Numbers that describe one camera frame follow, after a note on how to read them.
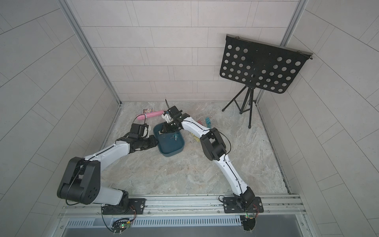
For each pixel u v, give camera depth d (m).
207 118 1.05
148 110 1.09
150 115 1.02
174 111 0.82
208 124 1.02
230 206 0.71
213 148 0.62
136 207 0.71
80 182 0.42
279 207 0.71
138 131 0.71
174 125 0.85
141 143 0.74
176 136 0.94
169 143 0.94
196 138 0.94
